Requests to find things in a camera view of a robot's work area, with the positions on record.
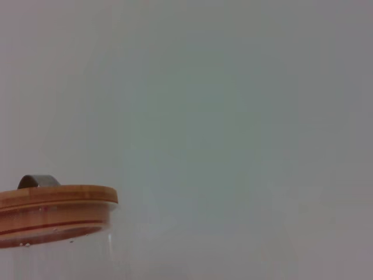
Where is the round wooden jar lid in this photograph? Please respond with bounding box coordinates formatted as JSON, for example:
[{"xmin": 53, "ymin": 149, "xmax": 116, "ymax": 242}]
[{"xmin": 0, "ymin": 184, "xmax": 119, "ymax": 249}]

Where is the glass water dispenser jar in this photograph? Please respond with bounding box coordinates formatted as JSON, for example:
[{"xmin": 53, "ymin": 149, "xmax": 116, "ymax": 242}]
[{"xmin": 0, "ymin": 201, "xmax": 117, "ymax": 280}]

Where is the metal lid handle strap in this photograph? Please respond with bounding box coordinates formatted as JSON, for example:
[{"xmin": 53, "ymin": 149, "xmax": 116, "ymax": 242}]
[{"xmin": 17, "ymin": 174, "xmax": 62, "ymax": 190}]

